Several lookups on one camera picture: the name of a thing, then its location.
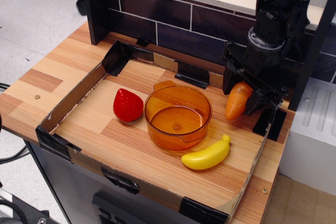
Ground orange toy carrot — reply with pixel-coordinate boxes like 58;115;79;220
225;81;253;120

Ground white ribbed block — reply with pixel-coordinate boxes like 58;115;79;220
279;78;335;195

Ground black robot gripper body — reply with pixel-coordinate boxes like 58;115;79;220
222;39;289;109

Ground red toy strawberry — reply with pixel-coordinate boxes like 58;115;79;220
113;89;144;122

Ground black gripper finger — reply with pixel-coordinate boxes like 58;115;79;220
223;68;241;95
244;90;276;115

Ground yellow toy banana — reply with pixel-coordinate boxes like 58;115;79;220
181;135;231;170

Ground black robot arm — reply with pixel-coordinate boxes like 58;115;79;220
222;0;310;120

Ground dark brick backsplash panel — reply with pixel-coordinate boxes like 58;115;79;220
80;0;336;111

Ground taped cardboard fence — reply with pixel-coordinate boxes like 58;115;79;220
33;38;293;223

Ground black cables on floor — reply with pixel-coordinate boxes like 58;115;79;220
0;82;30;166

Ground black metal bracket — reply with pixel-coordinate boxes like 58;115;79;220
1;188;56;223

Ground transparent orange plastic pot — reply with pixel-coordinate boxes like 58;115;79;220
143;81;213;151

